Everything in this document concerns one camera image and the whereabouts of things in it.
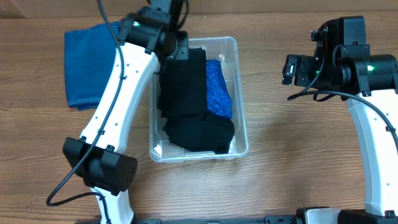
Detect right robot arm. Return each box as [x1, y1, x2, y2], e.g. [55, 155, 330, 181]
[282, 16, 397, 223]

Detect clear plastic container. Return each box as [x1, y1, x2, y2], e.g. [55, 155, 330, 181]
[149, 36, 249, 164]

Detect black cloth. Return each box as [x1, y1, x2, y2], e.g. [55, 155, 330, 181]
[157, 48, 207, 118]
[163, 113, 234, 154]

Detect blue denim cloth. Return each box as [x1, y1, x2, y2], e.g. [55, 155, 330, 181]
[64, 24, 116, 110]

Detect blue sequin garment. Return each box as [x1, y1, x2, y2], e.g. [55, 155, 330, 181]
[206, 59, 233, 119]

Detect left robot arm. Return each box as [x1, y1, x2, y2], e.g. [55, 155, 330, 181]
[63, 0, 189, 223]

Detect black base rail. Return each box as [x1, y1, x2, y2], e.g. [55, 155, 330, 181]
[77, 206, 398, 224]

